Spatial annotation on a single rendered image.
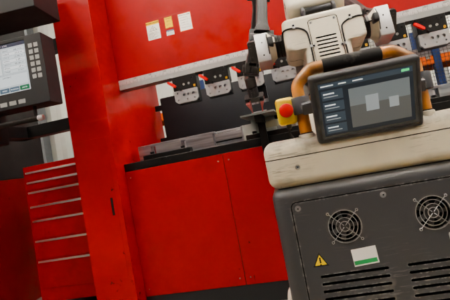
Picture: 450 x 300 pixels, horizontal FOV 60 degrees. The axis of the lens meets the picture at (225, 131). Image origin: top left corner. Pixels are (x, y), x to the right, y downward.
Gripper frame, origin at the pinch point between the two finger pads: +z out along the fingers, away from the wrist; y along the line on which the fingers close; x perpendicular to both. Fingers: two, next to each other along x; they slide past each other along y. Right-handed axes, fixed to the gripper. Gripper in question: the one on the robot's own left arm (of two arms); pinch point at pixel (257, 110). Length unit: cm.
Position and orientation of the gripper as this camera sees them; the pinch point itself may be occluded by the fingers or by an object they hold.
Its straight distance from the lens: 212.2
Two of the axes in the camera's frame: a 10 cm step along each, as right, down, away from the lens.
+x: -0.9, 4.7, -8.8
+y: -9.6, 1.8, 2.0
